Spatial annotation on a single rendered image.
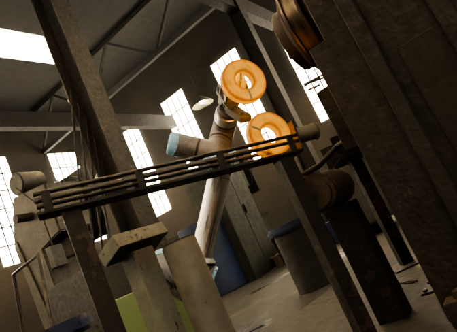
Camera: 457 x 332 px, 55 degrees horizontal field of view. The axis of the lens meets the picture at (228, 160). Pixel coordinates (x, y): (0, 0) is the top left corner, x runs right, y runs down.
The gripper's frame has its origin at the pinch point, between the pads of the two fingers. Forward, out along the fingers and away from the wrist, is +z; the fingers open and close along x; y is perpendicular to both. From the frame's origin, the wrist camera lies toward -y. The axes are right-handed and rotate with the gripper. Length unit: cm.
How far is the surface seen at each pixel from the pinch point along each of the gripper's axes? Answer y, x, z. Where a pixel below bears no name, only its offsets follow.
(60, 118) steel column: 686, 30, -825
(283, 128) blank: -21.0, 5.6, -5.1
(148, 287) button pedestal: -40, -49, -43
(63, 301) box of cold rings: 73, -85, -356
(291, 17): 18.3, 31.8, 3.1
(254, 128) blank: -18.4, -4.4, -3.6
